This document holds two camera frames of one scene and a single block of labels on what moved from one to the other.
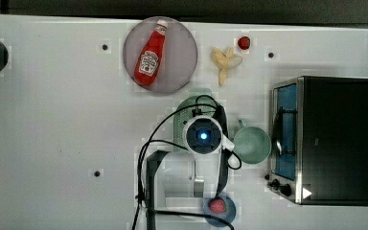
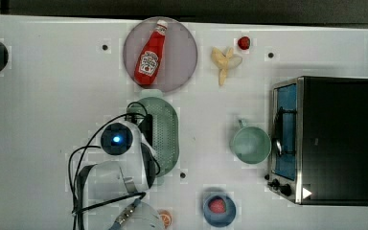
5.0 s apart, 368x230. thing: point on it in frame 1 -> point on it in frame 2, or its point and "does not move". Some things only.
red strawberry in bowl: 218,205 does not move
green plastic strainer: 199,103 -> 165,141
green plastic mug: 252,145 does not move
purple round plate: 179,57 does not move
